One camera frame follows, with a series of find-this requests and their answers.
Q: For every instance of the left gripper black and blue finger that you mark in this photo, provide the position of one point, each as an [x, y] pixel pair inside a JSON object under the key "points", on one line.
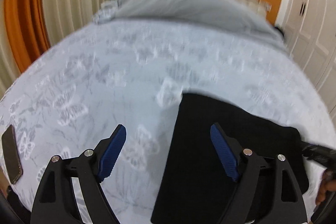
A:
{"points": [[66, 182], [265, 190]]}

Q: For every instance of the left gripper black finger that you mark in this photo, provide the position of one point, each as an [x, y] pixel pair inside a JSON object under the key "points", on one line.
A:
{"points": [[324, 156]]}

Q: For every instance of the black pants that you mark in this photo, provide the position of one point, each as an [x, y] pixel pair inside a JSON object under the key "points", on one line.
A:
{"points": [[195, 188]]}

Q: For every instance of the person's right hand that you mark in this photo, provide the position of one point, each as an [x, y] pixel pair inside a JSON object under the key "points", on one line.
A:
{"points": [[328, 184]]}

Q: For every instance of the dark smartphone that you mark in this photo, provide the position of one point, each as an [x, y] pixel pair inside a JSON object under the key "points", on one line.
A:
{"points": [[11, 155]]}

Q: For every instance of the butterfly print bed sheet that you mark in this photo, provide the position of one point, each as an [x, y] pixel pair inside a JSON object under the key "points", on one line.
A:
{"points": [[133, 72]]}

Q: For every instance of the white wardrobe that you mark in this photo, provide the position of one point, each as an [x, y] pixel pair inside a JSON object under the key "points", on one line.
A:
{"points": [[310, 35]]}

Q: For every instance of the grey duvet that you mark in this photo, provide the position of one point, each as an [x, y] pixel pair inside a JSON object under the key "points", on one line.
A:
{"points": [[227, 15]]}

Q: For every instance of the orange curtain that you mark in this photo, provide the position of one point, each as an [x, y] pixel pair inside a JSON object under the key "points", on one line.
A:
{"points": [[26, 31]]}

